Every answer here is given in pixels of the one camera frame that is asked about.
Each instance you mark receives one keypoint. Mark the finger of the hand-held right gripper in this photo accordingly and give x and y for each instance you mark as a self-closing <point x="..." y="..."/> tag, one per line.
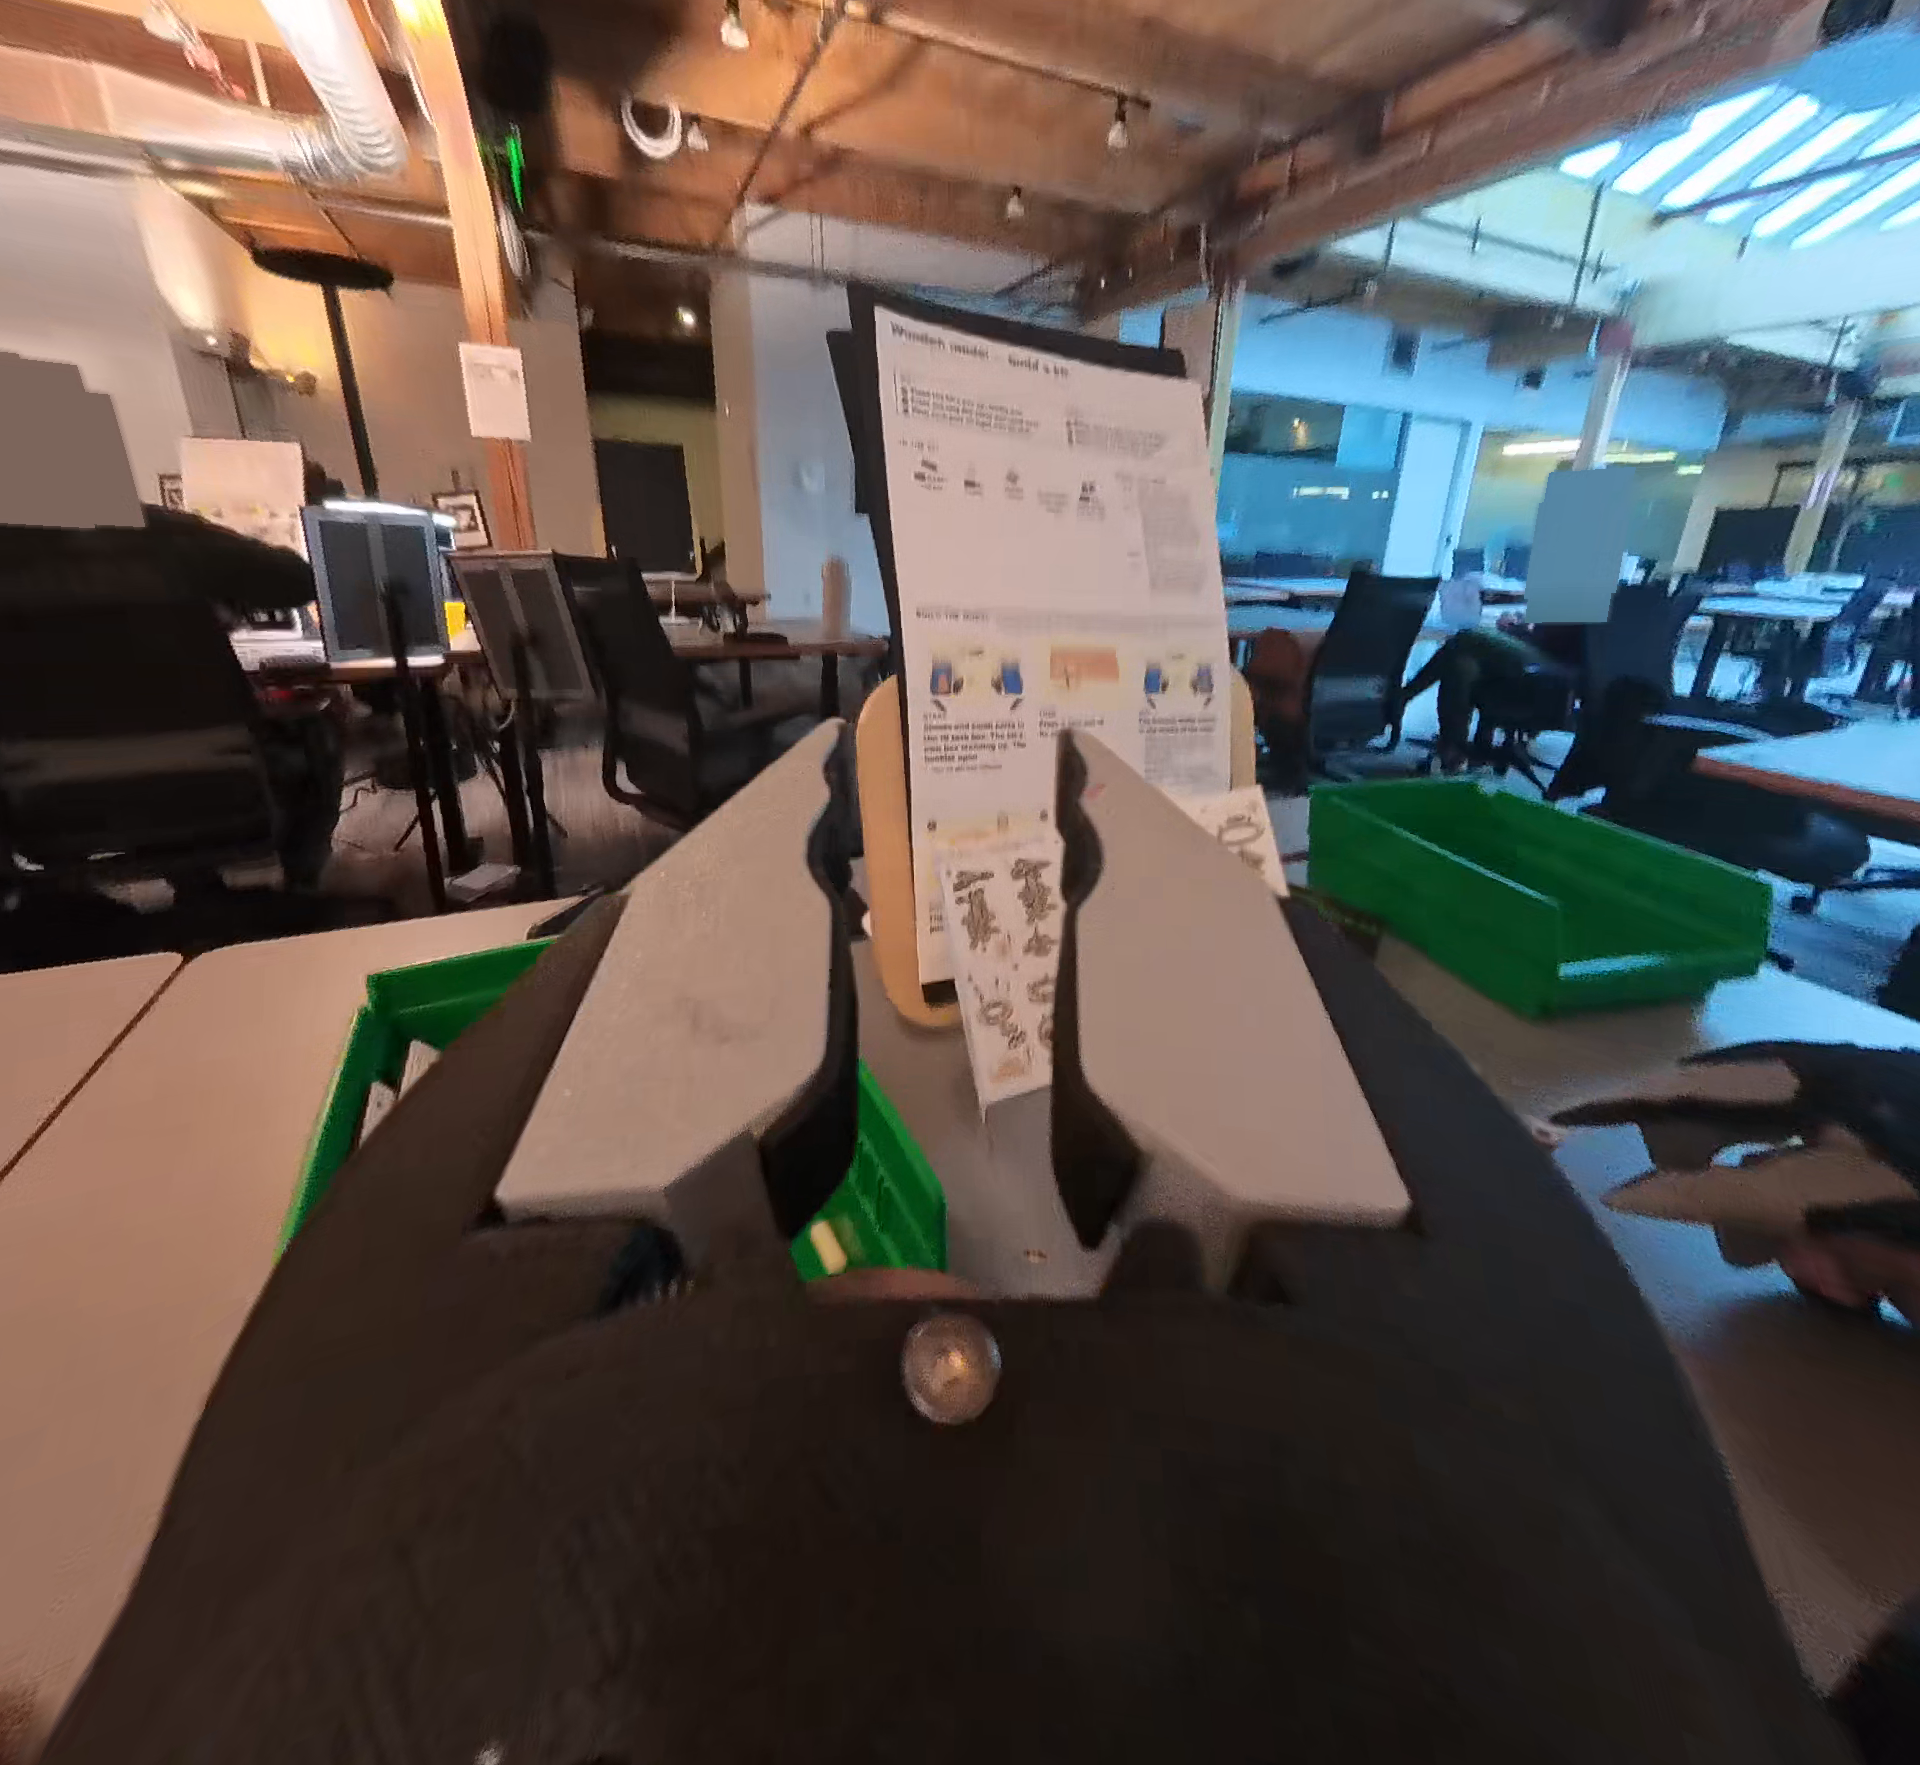
<point x="1755" y="1202"/>
<point x="1695" y="1105"/>

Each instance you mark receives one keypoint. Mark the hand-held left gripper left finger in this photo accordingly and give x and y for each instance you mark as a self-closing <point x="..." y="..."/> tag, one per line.
<point x="690" y="984"/>

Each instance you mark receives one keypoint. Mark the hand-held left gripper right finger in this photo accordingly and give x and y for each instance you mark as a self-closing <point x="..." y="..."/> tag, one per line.
<point x="1214" y="1015"/>

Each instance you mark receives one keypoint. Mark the folded assembly instruction booklet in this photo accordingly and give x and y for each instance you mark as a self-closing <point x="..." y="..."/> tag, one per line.
<point x="1014" y="954"/>

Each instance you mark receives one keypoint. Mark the wooden sheet stand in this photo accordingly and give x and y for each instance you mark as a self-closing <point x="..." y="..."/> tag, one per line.
<point x="888" y="881"/>

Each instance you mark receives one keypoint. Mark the nested green plastic bins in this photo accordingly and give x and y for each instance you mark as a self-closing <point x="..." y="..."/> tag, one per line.
<point x="1531" y="909"/>

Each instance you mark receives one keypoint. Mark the green bin holding wooden sheets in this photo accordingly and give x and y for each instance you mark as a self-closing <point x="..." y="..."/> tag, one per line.
<point x="885" y="1196"/>

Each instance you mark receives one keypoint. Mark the black mesh office chair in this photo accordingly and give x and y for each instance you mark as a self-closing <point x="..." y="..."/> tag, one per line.
<point x="646" y="686"/>
<point x="1358" y="654"/>

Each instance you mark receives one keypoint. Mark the white topped table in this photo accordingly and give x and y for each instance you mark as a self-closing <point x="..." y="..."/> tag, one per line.
<point x="1831" y="767"/>

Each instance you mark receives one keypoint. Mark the wooden office desk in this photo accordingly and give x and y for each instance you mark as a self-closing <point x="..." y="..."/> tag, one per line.
<point x="779" y="642"/>

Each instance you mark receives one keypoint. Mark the grey panel on stand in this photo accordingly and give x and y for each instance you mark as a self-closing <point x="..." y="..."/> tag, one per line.
<point x="369" y="580"/>
<point x="517" y="625"/>

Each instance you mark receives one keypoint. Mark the framed picture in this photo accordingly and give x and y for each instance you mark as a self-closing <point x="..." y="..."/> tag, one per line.
<point x="462" y="521"/>

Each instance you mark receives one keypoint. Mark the white task instruction sheet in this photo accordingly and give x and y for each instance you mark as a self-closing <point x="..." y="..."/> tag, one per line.
<point x="1051" y="505"/>

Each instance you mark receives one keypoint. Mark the black clipboard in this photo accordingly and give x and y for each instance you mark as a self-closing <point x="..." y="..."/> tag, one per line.
<point x="858" y="446"/>

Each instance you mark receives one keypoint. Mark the whiteboard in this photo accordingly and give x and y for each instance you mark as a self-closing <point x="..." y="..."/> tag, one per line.
<point x="240" y="490"/>

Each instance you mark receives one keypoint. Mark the black floor lamp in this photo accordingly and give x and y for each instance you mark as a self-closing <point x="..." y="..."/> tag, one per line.
<point x="348" y="353"/>

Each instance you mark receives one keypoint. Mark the white wall notice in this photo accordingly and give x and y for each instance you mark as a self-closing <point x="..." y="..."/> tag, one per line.
<point x="494" y="388"/>

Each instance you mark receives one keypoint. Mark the silver ventilation duct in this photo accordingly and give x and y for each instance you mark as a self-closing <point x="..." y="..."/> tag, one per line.
<point x="322" y="41"/>

